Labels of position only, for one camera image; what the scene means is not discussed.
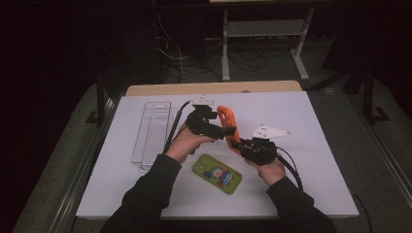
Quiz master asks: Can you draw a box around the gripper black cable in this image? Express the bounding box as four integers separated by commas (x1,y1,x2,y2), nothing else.
275,146,304,192
161,100,192,154

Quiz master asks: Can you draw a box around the green cartoon phone case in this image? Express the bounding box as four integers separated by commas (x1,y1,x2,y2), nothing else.
191,153,243,195

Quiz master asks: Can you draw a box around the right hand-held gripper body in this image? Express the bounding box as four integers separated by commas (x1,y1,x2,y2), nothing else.
242,124,292,166

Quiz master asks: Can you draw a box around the person's right hand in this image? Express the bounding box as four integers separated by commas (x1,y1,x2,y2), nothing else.
244,156,287,187

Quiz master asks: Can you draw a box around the black floor cable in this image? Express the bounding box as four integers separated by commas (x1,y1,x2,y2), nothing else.
351,190,374,233

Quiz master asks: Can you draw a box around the wooden table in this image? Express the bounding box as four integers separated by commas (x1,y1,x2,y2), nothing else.
125,80,303,97

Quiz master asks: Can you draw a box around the person's left hand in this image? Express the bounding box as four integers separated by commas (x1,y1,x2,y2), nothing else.
164,124,217,164

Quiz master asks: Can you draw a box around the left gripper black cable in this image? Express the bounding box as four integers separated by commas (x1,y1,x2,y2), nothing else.
161,100,192,154

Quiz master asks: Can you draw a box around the black metal stand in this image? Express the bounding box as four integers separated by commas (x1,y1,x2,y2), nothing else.
86,74,108,127
362,64,392,125

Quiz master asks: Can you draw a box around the clear plastic rack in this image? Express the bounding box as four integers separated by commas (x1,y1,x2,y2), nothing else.
130,101,172,174

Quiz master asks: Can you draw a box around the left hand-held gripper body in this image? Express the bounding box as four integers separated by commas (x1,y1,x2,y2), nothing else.
186,96,226,140

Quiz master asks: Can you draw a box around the white table mat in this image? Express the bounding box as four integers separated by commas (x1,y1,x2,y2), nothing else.
76,91,360,221

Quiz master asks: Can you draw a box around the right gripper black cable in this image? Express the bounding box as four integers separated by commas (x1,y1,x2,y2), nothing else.
275,146,304,192

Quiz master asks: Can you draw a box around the orange phone case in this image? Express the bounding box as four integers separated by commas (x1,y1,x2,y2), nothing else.
217,105,242,155

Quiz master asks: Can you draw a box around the white metal desk frame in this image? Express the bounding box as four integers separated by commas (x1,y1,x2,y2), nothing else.
221,6,315,82

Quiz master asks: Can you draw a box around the tangle of floor cables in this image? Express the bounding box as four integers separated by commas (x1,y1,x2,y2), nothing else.
152,13,270,83

